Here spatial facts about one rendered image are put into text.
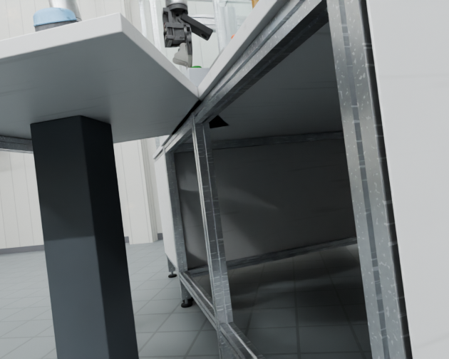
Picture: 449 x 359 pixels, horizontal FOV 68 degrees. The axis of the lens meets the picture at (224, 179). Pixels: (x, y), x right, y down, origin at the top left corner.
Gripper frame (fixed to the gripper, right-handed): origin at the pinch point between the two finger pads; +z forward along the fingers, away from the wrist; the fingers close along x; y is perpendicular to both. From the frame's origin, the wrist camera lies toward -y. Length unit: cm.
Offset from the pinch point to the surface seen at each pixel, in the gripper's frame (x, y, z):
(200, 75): 10.5, -0.3, 6.1
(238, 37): 55, 4, 15
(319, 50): 53, -13, 16
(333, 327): -4, -45, 99
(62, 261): 7, 44, 56
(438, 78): 83, -4, 32
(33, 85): 37, 41, 16
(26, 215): -408, 153, 50
